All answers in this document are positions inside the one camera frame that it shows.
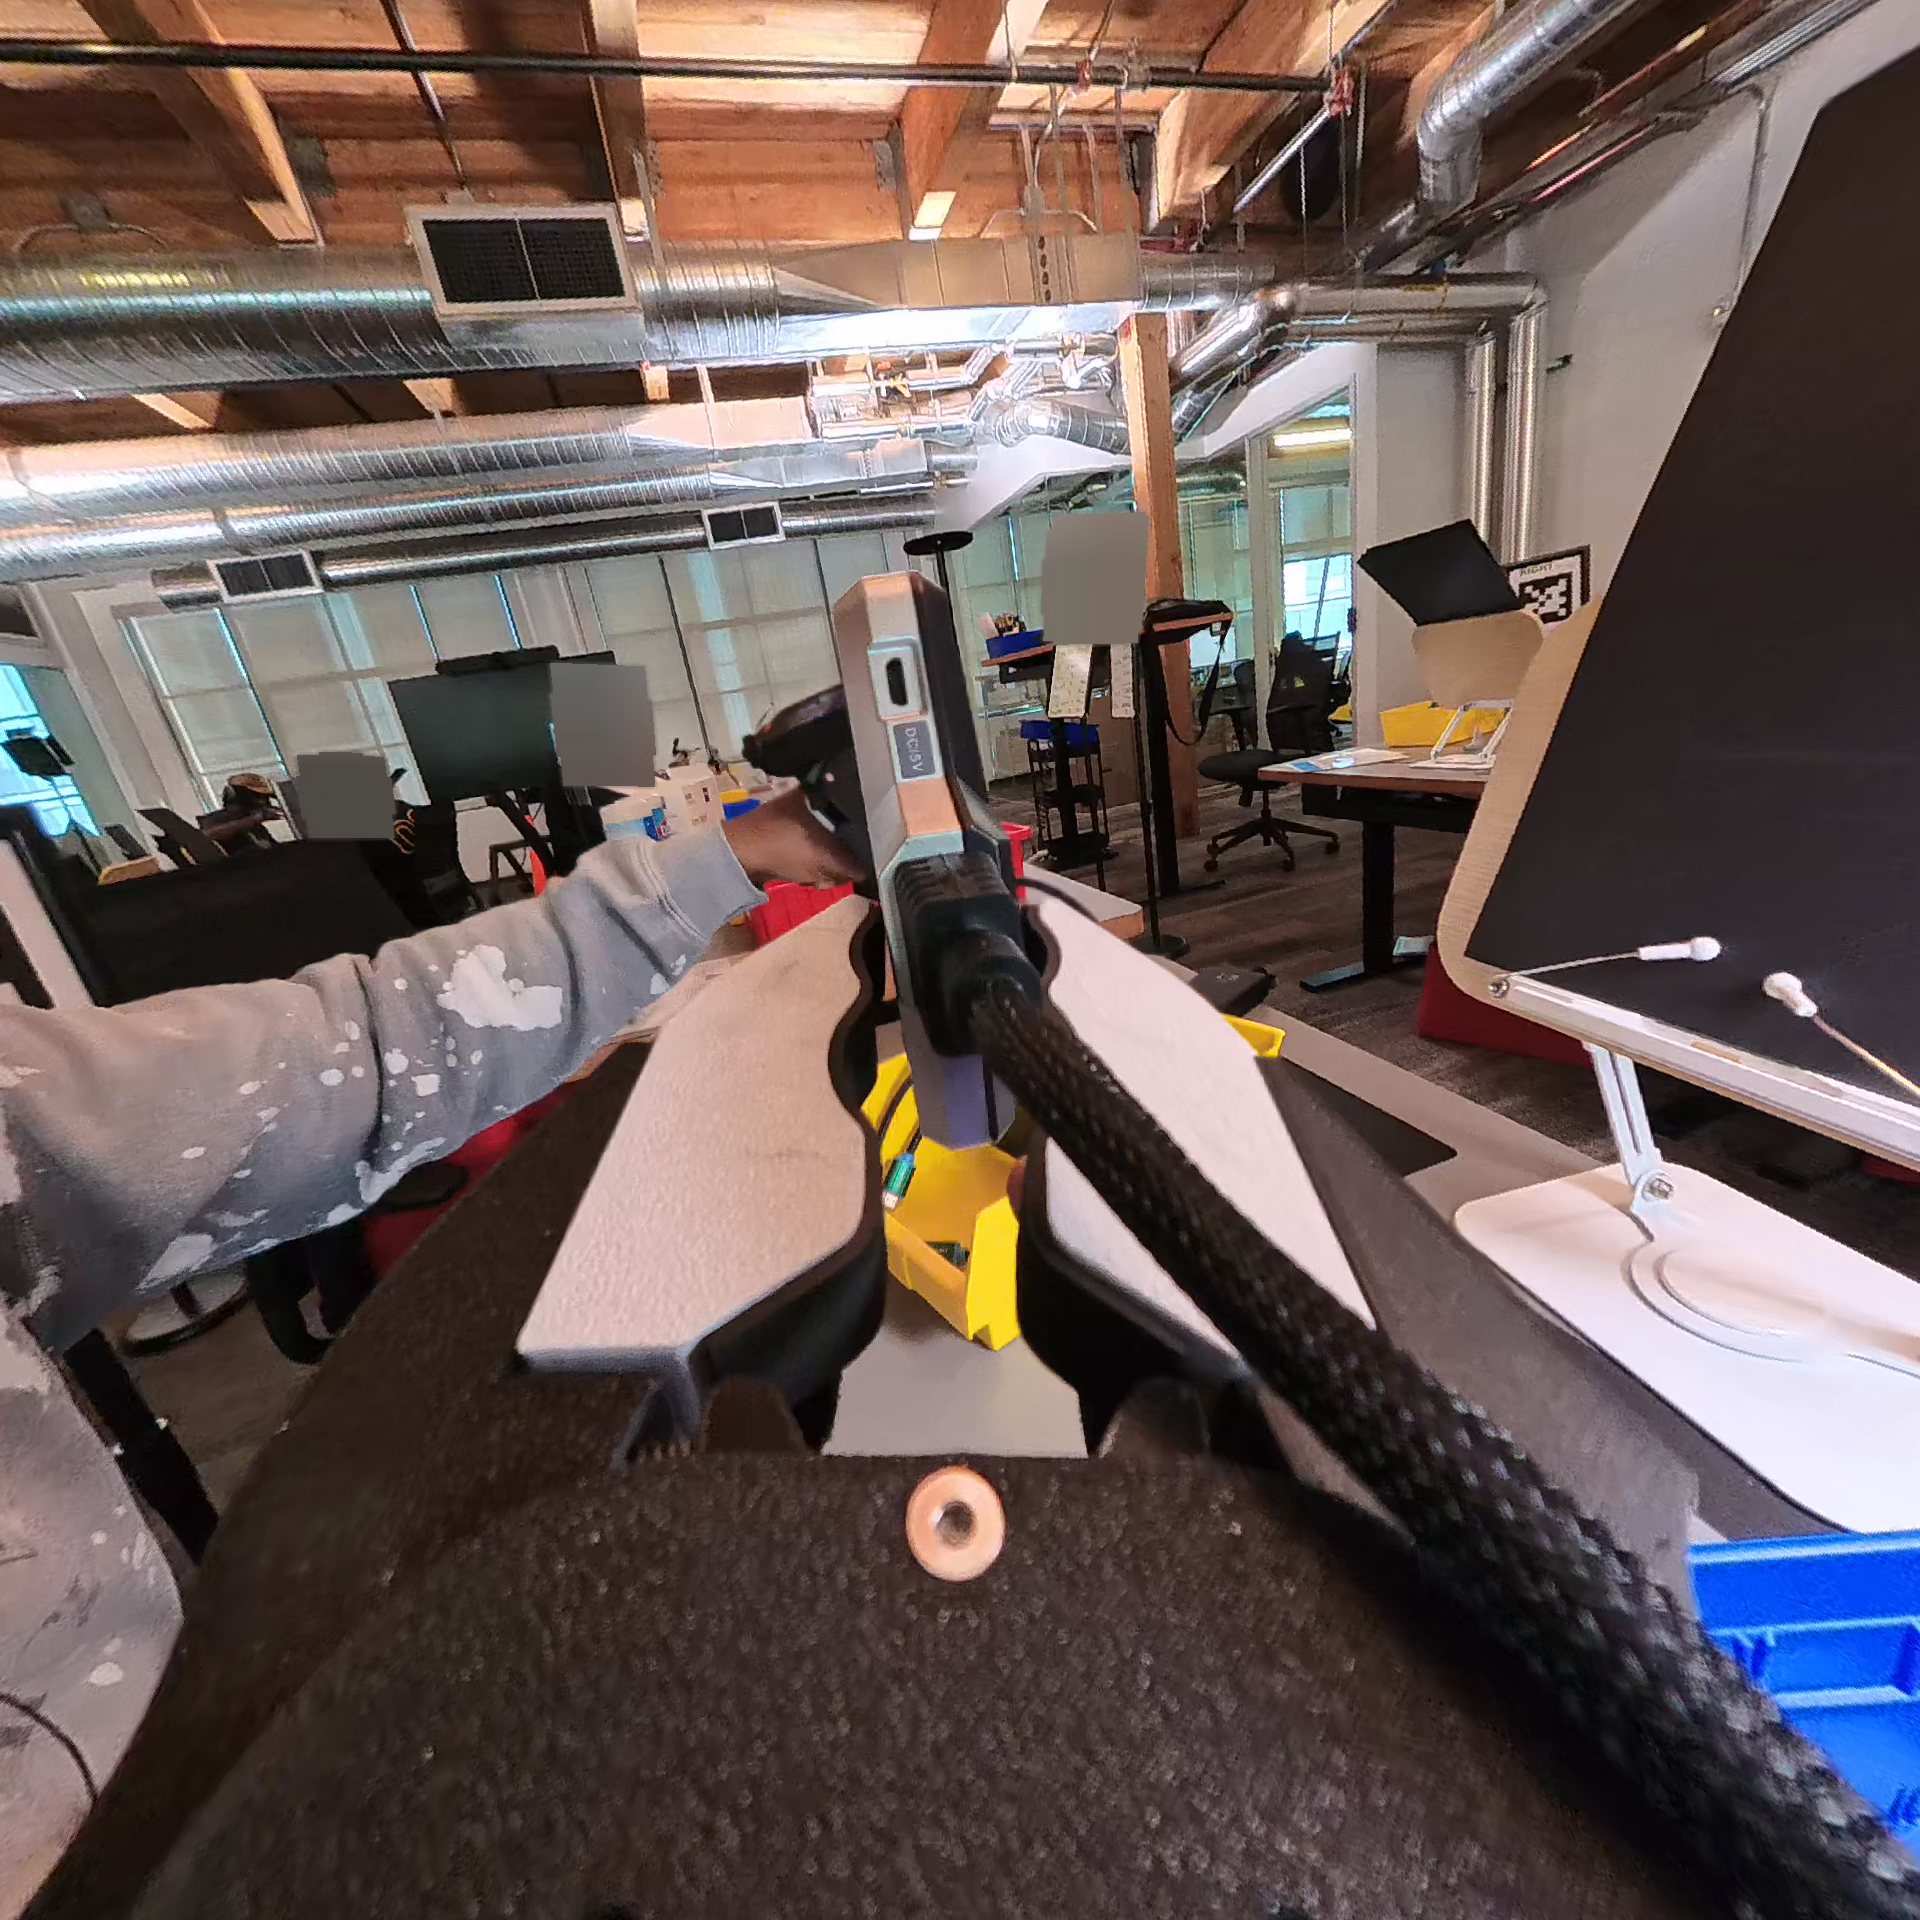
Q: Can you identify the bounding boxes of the black framed marker sign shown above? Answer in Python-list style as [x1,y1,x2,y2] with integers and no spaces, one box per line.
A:
[1503,544,1595,630]

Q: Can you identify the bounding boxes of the blue plastic bin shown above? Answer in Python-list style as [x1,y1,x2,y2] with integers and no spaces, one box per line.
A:
[1687,1529,1920,1855]

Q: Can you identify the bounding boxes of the red storage tote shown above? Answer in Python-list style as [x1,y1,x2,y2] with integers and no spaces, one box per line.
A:
[1415,943,1595,1070]

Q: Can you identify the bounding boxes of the person's left hand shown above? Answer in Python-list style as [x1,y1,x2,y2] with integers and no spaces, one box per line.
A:
[724,784,875,890]

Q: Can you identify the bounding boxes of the red ribbed bin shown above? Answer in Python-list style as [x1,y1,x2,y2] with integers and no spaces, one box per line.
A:
[748,818,1039,951]

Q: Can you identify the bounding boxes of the black display on stand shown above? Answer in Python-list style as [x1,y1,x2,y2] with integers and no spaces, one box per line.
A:
[387,648,663,881]

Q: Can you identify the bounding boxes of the person's left forearm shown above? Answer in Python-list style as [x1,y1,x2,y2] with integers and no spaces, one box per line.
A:
[0,824,770,1354]

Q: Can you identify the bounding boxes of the cart with blue bins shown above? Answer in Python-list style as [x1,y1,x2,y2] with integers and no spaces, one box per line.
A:
[1020,718,1113,876]

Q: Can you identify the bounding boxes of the black partition panel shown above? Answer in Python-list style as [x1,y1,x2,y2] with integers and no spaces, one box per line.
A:
[46,832,497,1009]

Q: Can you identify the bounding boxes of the brown standing desk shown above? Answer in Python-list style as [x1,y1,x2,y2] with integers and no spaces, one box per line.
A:
[1258,743,1502,994]

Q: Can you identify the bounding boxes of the wooden post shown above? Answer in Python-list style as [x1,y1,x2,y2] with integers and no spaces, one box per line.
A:
[1118,312,1205,842]

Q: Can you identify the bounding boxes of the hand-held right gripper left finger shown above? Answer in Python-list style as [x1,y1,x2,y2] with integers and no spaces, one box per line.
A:
[514,896,889,1398]

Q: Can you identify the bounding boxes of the black office chair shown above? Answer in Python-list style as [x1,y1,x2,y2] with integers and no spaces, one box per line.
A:
[1199,632,1345,876]

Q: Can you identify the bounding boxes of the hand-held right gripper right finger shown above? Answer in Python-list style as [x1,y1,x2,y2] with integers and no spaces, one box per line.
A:
[1020,896,1379,1390]

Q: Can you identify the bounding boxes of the silver air duct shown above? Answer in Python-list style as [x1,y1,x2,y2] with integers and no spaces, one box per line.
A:
[1410,0,1892,227]
[1167,275,1549,564]
[0,402,975,590]
[0,201,1278,407]

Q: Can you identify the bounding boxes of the black wood-edged board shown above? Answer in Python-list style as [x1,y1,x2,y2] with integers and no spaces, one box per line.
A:
[1353,520,1547,711]
[1437,47,1920,1172]

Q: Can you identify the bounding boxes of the tall standing desk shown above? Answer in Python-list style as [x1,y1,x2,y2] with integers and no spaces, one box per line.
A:
[983,596,1234,962]

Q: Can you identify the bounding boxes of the grey hdmi switch box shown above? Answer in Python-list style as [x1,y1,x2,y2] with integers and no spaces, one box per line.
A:
[829,567,1039,1155]

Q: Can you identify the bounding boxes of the red basket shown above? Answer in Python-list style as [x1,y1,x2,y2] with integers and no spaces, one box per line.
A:
[358,1072,602,1279]

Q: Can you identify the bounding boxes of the thick black braided cable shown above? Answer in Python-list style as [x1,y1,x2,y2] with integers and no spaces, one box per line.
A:
[878,852,1920,1920]

